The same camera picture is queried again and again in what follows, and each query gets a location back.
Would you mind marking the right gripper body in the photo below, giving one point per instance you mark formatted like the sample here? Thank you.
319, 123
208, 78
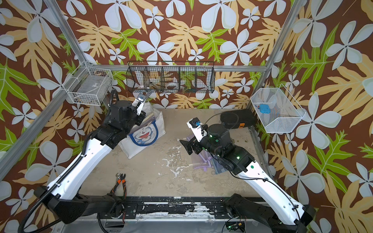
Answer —
207, 145

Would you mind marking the purple mesh pouch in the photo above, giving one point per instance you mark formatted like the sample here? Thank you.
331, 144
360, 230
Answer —
203, 160

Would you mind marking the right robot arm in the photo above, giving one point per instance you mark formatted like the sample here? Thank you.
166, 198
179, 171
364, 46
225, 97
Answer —
282, 213

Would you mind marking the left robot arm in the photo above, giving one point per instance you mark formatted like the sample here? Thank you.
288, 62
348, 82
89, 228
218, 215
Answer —
61, 196

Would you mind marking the white canvas tote bag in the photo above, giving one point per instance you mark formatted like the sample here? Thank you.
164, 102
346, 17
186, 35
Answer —
140, 137

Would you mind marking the black zippered case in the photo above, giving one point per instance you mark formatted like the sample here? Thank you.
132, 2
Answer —
238, 119

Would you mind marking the blue small object in basket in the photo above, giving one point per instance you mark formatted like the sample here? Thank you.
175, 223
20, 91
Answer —
264, 109

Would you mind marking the white mesh basket right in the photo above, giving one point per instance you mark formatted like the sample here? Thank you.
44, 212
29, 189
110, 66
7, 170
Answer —
286, 112

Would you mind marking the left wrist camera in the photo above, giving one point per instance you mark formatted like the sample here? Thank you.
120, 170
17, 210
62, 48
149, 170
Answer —
140, 101

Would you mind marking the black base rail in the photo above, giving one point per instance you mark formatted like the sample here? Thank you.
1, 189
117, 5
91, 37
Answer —
139, 207

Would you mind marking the orange handled pliers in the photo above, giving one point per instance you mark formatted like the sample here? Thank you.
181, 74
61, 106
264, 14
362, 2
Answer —
120, 181

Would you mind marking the black wire basket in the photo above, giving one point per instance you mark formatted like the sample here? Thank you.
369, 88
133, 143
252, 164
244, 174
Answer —
171, 76

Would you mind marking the white wire basket left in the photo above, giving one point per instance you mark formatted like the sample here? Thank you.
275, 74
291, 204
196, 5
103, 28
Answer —
88, 85

